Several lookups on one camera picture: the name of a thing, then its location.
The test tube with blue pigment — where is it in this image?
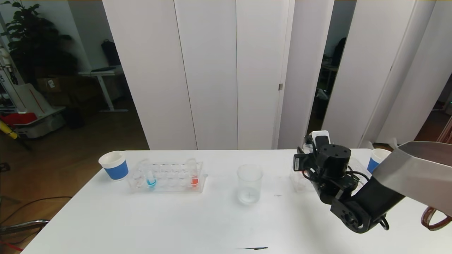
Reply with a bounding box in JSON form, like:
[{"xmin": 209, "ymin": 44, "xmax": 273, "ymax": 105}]
[{"xmin": 140, "ymin": 159, "xmax": 157, "ymax": 188}]

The clear acrylic test tube rack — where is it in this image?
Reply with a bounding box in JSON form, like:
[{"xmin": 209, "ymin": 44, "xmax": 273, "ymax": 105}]
[
  {"xmin": 290, "ymin": 157, "xmax": 372, "ymax": 193},
  {"xmin": 127, "ymin": 161, "xmax": 208, "ymax": 193}
]

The clear plastic beaker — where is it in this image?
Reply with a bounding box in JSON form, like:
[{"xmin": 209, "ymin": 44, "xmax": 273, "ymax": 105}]
[{"xmin": 237, "ymin": 164, "xmax": 264, "ymax": 205}]

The white partition panel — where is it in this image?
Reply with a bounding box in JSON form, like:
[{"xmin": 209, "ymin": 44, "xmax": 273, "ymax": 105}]
[
  {"xmin": 320, "ymin": 0, "xmax": 418, "ymax": 149},
  {"xmin": 236, "ymin": 0, "xmax": 295, "ymax": 150},
  {"xmin": 359, "ymin": 0, "xmax": 438, "ymax": 147},
  {"xmin": 174, "ymin": 0, "xmax": 239, "ymax": 151},
  {"xmin": 277, "ymin": 0, "xmax": 335, "ymax": 150},
  {"xmin": 375, "ymin": 0, "xmax": 452, "ymax": 146},
  {"xmin": 103, "ymin": 0, "xmax": 197, "ymax": 151}
]

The paper cup with blue band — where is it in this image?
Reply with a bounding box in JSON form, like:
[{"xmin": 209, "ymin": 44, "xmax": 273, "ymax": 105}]
[
  {"xmin": 98, "ymin": 151, "xmax": 129, "ymax": 181},
  {"xmin": 367, "ymin": 149, "xmax": 392, "ymax": 174}
]

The white standing desk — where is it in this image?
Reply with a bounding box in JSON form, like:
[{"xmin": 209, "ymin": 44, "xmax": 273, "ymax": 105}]
[{"xmin": 78, "ymin": 66, "xmax": 129, "ymax": 113}]

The black backpack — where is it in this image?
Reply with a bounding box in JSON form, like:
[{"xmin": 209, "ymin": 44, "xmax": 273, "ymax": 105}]
[{"xmin": 101, "ymin": 39, "xmax": 121, "ymax": 67}]

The white partition foot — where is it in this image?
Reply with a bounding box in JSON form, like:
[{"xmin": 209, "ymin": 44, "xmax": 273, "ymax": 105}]
[{"xmin": 367, "ymin": 138, "xmax": 399, "ymax": 151}]

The brown cardboard box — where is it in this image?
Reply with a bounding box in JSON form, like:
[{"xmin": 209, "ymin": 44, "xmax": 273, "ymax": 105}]
[{"xmin": 36, "ymin": 78, "xmax": 71, "ymax": 93}]

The white machine base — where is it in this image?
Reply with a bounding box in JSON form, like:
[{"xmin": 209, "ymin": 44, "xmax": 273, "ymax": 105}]
[{"xmin": 11, "ymin": 84, "xmax": 67, "ymax": 139}]

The dark green potted plant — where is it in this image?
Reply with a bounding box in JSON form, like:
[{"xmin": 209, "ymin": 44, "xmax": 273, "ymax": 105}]
[{"xmin": 0, "ymin": 0, "xmax": 79, "ymax": 84}]

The yellow tool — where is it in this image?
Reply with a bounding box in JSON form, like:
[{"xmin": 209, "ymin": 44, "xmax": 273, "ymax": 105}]
[{"xmin": 0, "ymin": 120, "xmax": 20, "ymax": 140}]

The metal chair leg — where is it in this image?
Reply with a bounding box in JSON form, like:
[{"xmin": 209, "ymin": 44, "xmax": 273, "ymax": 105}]
[{"xmin": 0, "ymin": 219, "xmax": 50, "ymax": 235}]

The brown metal stand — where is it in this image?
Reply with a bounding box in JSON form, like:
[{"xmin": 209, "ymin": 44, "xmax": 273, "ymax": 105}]
[{"xmin": 437, "ymin": 116, "xmax": 452, "ymax": 146}]

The white machine column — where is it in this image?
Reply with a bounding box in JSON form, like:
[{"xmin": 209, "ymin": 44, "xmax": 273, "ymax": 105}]
[{"xmin": 0, "ymin": 35, "xmax": 25, "ymax": 114}]

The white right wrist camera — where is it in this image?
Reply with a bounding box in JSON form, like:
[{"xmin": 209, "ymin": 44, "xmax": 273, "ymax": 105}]
[{"xmin": 311, "ymin": 130, "xmax": 331, "ymax": 148}]

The black floor cable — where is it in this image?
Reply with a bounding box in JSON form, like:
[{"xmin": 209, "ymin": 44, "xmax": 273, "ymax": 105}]
[{"xmin": 0, "ymin": 196, "xmax": 73, "ymax": 226}]

